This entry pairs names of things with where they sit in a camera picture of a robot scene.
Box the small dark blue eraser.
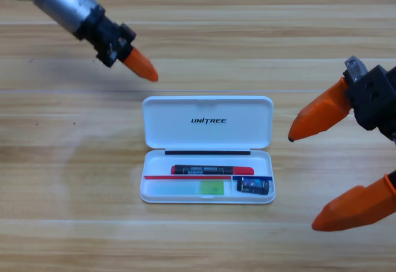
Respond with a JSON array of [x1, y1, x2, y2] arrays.
[[236, 176, 271, 196]]

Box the white Unitree pencil case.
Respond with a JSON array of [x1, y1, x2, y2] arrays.
[[139, 95, 276, 205]]

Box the red and black marker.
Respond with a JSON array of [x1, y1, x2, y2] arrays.
[[171, 164, 255, 176]]

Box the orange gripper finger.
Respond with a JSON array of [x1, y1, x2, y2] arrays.
[[311, 174, 396, 232]]

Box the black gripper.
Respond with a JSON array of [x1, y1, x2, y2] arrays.
[[288, 56, 396, 145], [75, 6, 159, 83]]

